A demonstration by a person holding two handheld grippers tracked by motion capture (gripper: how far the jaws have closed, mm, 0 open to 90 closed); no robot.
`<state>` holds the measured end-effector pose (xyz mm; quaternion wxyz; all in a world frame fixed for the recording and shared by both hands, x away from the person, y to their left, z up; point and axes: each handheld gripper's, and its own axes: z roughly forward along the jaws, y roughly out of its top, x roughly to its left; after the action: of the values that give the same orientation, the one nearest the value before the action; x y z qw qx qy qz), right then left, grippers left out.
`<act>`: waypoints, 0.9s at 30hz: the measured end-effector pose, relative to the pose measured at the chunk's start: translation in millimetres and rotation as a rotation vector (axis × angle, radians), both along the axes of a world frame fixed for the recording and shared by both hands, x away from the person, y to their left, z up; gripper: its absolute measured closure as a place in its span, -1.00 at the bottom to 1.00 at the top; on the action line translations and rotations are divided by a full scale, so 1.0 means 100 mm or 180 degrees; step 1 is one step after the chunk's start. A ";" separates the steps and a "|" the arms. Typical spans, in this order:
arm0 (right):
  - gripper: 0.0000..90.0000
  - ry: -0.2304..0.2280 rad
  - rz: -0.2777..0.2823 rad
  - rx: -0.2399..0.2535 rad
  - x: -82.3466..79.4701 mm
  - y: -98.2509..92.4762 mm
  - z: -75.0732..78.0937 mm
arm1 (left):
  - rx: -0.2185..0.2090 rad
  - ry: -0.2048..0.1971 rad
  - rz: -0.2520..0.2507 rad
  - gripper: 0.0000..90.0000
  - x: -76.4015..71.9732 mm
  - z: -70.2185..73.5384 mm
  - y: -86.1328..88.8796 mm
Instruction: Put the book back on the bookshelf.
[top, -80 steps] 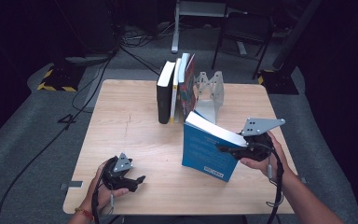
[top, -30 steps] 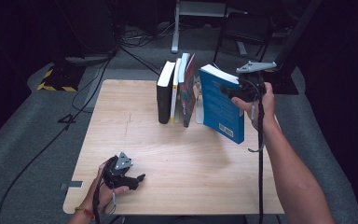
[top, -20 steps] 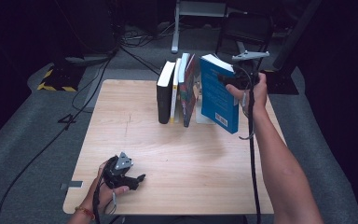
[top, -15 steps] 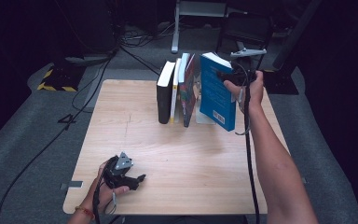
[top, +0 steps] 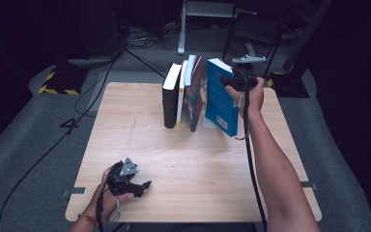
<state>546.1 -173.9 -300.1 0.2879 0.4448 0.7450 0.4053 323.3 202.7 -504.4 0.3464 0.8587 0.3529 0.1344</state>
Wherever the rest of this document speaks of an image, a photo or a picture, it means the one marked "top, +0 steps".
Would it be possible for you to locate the black yellow striped stand base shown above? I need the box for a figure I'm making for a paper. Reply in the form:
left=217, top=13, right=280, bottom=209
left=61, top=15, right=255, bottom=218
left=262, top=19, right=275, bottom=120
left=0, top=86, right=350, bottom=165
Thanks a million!
left=266, top=71, right=311, bottom=100
left=38, top=66, right=90, bottom=97

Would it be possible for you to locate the thin grey strap loop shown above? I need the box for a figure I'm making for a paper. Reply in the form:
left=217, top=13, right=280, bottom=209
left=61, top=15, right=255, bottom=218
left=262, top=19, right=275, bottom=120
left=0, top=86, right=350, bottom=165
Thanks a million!
left=114, top=197, right=124, bottom=223

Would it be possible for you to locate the bundle of floor cables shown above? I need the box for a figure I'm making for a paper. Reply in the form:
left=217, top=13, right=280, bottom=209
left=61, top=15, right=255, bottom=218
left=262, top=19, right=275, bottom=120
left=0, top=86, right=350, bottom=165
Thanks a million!
left=124, top=22, right=183, bottom=49

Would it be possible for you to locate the person's right hand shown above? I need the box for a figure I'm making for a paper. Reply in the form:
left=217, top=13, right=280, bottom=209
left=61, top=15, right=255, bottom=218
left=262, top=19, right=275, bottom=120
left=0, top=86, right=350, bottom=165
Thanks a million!
left=224, top=76, right=267, bottom=119

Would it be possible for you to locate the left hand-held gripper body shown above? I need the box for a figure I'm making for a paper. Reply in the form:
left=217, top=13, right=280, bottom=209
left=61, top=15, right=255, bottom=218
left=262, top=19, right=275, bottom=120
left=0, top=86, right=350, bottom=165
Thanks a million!
left=107, top=157, right=143, bottom=195

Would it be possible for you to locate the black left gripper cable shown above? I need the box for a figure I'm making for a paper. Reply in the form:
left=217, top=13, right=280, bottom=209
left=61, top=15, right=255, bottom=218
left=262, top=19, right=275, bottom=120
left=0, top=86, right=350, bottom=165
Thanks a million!
left=95, top=162, right=125, bottom=232

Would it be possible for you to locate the red and gold bracelet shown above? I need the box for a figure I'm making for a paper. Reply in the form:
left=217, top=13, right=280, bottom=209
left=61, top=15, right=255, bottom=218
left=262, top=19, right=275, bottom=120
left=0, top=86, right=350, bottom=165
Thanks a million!
left=76, top=213, right=100, bottom=228

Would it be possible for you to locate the thick blue book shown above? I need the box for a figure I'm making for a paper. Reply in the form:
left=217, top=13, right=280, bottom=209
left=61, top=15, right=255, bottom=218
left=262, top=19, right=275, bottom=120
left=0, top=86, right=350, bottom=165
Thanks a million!
left=204, top=57, right=242, bottom=138

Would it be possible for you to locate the black chair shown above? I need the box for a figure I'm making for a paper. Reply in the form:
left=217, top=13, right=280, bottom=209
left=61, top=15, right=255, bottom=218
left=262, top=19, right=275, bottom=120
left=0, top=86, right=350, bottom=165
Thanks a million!
left=221, top=12, right=285, bottom=81

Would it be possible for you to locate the colourful painted cover book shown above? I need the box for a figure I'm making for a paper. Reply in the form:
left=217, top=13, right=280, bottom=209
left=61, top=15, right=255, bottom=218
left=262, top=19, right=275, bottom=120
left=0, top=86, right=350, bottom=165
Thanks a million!
left=184, top=54, right=206, bottom=133

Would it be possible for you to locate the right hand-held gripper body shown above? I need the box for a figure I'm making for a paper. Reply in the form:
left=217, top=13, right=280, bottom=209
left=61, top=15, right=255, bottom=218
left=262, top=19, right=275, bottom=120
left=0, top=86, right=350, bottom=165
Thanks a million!
left=231, top=53, right=268, bottom=94

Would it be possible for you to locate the long black floor cable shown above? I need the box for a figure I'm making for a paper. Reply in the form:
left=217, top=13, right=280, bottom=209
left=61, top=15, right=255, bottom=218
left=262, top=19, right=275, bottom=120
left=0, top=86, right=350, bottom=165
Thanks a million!
left=0, top=47, right=125, bottom=232

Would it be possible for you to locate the yellow book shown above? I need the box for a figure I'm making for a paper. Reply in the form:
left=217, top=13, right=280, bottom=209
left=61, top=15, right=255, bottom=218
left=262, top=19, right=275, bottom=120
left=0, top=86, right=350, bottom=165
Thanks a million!
left=175, top=59, right=189, bottom=129

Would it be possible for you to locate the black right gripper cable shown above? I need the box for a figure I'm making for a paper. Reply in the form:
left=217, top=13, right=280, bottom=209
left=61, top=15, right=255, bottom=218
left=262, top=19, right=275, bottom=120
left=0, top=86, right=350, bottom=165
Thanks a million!
left=235, top=69, right=269, bottom=232

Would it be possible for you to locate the grey metal desk leg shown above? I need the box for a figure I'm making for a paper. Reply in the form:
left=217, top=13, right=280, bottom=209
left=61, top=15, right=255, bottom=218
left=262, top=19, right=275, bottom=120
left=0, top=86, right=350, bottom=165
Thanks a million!
left=177, top=0, right=240, bottom=56

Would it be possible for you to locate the person's left hand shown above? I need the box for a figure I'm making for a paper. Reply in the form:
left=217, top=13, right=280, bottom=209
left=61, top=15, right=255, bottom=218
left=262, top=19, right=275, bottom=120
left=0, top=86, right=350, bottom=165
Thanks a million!
left=91, top=165, right=135, bottom=222

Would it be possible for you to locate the black book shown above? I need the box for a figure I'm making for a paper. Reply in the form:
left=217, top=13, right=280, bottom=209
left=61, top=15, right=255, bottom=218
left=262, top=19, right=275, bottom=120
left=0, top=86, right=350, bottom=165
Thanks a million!
left=161, top=62, right=183, bottom=130

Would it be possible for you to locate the grey flat stand base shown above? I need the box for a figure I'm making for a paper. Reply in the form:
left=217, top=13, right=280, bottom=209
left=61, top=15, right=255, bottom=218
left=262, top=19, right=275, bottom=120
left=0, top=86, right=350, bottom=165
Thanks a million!
left=67, top=55, right=119, bottom=70

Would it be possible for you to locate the dark slanted pole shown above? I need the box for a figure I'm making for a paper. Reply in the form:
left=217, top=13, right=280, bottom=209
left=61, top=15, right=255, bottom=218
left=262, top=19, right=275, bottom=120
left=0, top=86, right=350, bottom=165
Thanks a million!
left=281, top=0, right=334, bottom=73

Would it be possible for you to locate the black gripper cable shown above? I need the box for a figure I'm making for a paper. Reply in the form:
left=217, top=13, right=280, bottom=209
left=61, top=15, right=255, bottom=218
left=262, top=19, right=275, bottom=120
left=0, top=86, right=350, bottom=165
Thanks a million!
left=235, top=69, right=269, bottom=232
left=95, top=162, right=125, bottom=232

